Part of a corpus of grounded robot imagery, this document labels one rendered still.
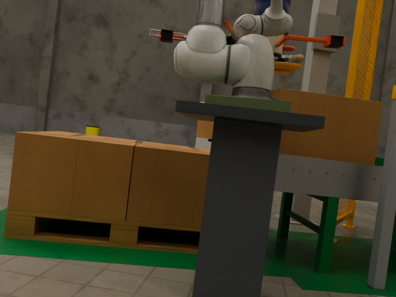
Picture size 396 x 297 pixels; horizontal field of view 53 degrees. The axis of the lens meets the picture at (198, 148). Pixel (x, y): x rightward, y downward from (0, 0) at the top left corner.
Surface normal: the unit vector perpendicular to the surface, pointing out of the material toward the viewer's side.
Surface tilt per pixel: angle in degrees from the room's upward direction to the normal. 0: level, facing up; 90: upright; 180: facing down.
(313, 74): 90
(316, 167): 90
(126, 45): 90
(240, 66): 95
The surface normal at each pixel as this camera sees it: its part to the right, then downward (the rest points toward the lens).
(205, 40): -0.08, 0.00
